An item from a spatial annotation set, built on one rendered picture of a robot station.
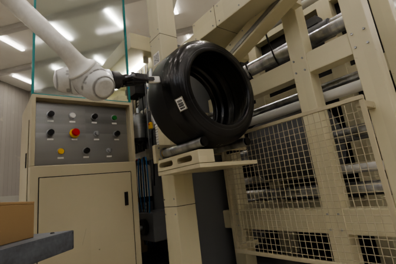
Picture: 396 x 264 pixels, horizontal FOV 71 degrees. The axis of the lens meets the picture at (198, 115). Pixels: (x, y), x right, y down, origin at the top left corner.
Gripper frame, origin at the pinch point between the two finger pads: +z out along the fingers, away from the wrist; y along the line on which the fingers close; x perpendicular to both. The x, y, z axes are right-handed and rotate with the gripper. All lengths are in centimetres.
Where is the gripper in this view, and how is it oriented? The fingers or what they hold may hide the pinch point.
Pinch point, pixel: (152, 79)
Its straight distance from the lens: 130.6
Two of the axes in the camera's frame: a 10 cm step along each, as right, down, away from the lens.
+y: -6.0, 2.6, 7.5
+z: 7.6, -0.9, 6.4
